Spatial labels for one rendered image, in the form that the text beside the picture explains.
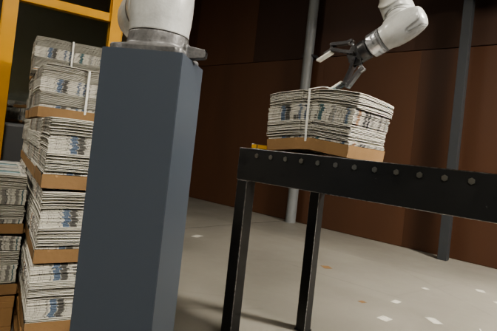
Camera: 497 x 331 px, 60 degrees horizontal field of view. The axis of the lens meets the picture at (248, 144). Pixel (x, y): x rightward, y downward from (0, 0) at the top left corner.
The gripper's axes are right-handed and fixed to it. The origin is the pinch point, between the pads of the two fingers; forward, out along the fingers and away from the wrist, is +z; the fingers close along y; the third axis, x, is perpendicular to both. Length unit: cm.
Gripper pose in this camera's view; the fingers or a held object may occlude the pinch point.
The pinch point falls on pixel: (325, 74)
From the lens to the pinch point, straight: 175.8
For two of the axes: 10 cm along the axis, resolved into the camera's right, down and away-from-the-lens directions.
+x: 6.6, 0.9, 7.4
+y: 2.4, 9.1, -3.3
